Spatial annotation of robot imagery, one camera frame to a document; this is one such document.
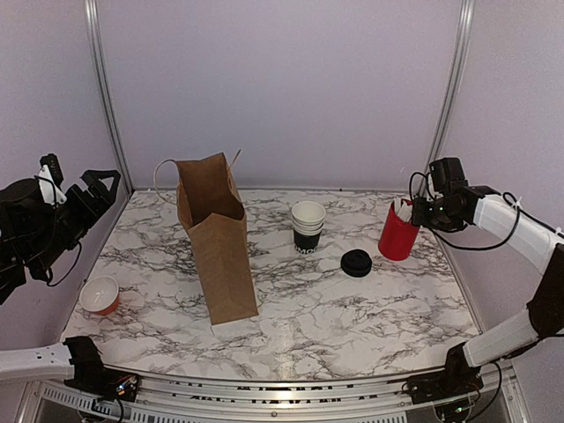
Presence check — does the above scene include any stack of black cup lids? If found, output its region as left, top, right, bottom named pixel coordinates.
left=340, top=249, right=373, bottom=278

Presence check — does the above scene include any aluminium left corner post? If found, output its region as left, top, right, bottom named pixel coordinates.
left=84, top=0, right=135, bottom=197

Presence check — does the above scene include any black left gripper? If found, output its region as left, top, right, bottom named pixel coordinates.
left=27, top=169, right=122, bottom=274

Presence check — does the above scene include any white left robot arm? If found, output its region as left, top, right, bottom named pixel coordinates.
left=1, top=153, right=121, bottom=394

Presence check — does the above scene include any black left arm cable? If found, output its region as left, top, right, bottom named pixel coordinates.
left=39, top=175, right=85, bottom=287

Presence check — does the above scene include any orange paper bowl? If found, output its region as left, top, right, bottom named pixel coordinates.
left=78, top=276, right=120, bottom=315

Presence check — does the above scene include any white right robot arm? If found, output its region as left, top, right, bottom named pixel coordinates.
left=410, top=157, right=563, bottom=395

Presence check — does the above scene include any aluminium front rail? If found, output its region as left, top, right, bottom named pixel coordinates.
left=18, top=364, right=530, bottom=422

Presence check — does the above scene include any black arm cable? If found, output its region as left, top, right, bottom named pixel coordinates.
left=408, top=170, right=564, bottom=252
left=39, top=175, right=85, bottom=287

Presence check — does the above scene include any stack of black paper cups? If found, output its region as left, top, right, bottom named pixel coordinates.
left=291, top=200, right=326, bottom=255

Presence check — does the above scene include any aluminium corner post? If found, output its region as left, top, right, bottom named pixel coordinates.
left=424, top=0, right=475, bottom=170
left=84, top=0, right=135, bottom=197

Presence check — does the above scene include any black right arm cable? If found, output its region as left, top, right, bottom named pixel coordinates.
left=408, top=170, right=564, bottom=252

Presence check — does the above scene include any brown paper bag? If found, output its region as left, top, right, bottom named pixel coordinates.
left=170, top=152, right=258, bottom=325

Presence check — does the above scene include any aluminium right corner post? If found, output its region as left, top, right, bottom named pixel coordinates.
left=424, top=0, right=475, bottom=170

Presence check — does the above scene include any red ribbed metal bucket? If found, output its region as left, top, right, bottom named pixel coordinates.
left=378, top=202, right=419, bottom=261

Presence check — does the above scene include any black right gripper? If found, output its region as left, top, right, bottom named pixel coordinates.
left=411, top=196, right=459, bottom=231

